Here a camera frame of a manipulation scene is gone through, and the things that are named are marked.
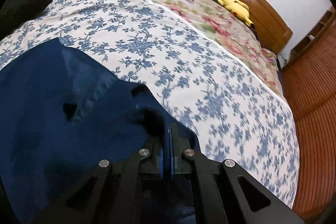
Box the navy blue suit jacket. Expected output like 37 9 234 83
0 37 202 224

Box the blue floral white bedsheet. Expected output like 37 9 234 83
1 0 299 206

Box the wooden louvered wardrobe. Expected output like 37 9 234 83
282 16 335 219

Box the wooden bed headboard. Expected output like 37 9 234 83
188 0 293 54

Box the yellow plush toy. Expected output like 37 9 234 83
218 0 255 28

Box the pink floral quilt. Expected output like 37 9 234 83
151 0 284 96

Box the black garment on bed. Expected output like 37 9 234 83
1 0 53 40

